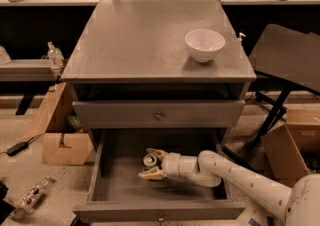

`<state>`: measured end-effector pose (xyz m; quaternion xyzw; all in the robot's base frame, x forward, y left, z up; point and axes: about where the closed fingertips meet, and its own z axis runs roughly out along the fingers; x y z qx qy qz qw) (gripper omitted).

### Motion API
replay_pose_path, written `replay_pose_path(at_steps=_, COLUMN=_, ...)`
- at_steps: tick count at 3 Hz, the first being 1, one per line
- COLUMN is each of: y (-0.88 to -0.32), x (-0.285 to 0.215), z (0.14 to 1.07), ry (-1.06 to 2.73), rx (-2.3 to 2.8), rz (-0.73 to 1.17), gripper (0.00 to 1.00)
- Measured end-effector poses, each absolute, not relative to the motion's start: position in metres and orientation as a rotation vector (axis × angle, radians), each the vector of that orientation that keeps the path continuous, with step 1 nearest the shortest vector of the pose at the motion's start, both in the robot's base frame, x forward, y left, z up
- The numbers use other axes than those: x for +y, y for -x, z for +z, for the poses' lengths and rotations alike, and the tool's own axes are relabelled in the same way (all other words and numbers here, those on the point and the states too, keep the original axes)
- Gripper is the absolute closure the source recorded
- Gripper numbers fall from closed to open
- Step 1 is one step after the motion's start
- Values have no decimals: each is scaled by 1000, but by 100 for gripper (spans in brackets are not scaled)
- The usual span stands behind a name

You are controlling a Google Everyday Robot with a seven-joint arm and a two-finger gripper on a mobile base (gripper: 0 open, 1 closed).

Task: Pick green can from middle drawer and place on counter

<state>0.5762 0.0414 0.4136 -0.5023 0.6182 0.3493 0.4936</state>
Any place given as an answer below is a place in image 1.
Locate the white ceramic bowl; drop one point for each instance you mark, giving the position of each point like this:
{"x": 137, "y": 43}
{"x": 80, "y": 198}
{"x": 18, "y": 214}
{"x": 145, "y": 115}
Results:
{"x": 204, "y": 45}

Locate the black folding side table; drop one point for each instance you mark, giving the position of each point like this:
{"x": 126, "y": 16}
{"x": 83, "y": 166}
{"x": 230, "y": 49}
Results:
{"x": 292, "y": 59}

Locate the left cardboard box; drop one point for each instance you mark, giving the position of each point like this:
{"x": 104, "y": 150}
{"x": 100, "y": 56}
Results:
{"x": 61, "y": 145}

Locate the closed grey top drawer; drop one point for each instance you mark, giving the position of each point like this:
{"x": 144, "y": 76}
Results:
{"x": 158, "y": 114}

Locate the open grey middle drawer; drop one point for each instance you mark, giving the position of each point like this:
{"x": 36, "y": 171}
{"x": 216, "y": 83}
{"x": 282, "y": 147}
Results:
{"x": 117, "y": 194}

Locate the green soda can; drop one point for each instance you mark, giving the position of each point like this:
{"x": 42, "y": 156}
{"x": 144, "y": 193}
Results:
{"x": 149, "y": 161}

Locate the clear bottle on floor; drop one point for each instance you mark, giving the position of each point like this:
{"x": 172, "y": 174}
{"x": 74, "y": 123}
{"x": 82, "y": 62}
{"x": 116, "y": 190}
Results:
{"x": 38, "y": 191}

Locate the clear plastic bottle on shelf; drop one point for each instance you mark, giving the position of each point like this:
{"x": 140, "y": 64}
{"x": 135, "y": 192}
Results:
{"x": 55, "y": 55}

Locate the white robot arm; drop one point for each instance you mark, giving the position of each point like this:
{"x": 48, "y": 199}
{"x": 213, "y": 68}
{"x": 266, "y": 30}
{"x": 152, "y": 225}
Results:
{"x": 295, "y": 206}

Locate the white pump dispenser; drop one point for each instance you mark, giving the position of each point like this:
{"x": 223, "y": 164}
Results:
{"x": 241, "y": 37}

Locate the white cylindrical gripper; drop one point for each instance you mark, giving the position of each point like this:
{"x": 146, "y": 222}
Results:
{"x": 170, "y": 164}

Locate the low grey side shelf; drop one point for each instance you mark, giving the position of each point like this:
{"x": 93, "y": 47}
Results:
{"x": 29, "y": 70}

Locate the black power adapter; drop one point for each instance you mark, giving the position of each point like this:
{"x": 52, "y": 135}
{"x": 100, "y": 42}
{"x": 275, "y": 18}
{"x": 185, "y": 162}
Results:
{"x": 20, "y": 146}

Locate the cardboard box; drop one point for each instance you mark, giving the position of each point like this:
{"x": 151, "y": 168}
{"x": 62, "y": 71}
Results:
{"x": 61, "y": 145}
{"x": 287, "y": 145}

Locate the grey wooden drawer cabinet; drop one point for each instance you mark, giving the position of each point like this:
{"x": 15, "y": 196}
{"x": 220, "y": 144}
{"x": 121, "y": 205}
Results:
{"x": 134, "y": 50}

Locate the right cardboard box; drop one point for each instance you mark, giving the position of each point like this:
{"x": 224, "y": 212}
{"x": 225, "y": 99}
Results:
{"x": 287, "y": 145}

